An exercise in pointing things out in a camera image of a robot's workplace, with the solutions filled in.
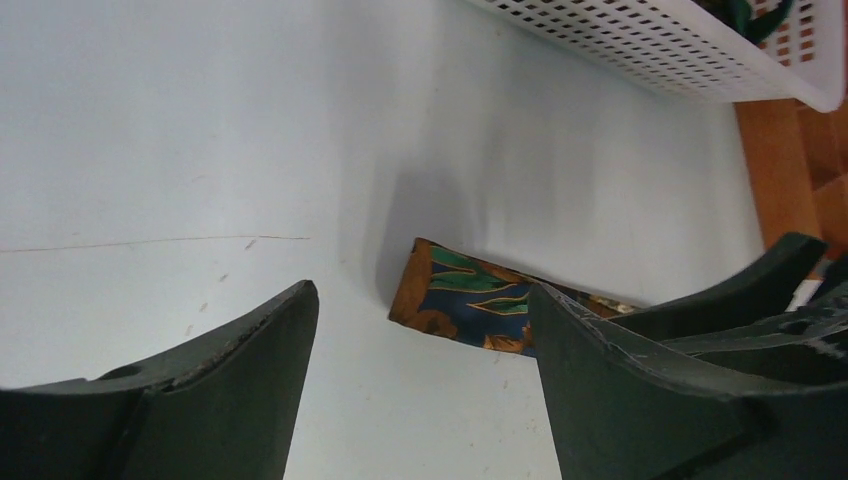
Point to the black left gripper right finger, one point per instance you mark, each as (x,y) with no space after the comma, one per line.
(623,406)

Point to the white plastic mesh basket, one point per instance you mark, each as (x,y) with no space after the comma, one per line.
(676,47)

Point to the dark floral patterned tie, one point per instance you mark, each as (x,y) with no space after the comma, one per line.
(446,293)

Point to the orange compartment tray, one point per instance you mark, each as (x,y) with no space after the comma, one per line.
(797,164)

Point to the green navy plaid tie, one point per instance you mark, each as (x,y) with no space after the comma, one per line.
(740,17)

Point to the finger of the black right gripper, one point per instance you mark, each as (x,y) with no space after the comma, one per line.
(806,346)
(763,289)

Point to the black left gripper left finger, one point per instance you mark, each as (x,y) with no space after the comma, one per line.
(220,406)

